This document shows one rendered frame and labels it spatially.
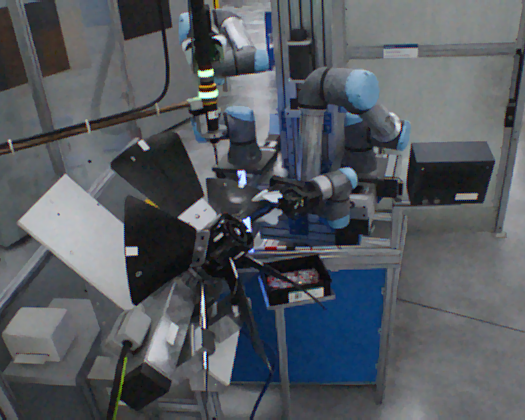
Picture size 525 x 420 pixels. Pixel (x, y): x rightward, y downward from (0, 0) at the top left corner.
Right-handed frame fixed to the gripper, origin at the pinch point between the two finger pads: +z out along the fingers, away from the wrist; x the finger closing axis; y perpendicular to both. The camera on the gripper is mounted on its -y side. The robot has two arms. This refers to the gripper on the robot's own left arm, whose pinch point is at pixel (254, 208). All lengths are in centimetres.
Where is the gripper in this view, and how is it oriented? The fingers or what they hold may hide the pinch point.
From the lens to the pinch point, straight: 143.4
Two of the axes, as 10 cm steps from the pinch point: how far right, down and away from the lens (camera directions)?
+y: 5.2, 4.7, -7.1
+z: -8.5, 3.2, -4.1
